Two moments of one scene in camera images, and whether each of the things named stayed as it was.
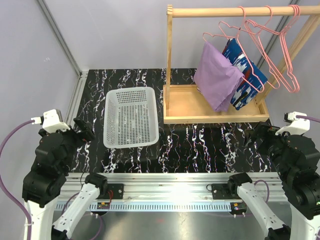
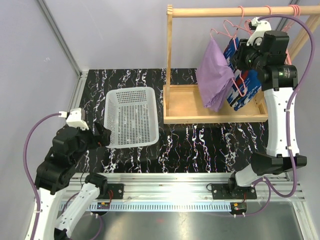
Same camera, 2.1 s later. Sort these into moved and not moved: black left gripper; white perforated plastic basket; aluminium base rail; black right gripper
Moved: black left gripper; black right gripper
Not moved: aluminium base rail; white perforated plastic basket
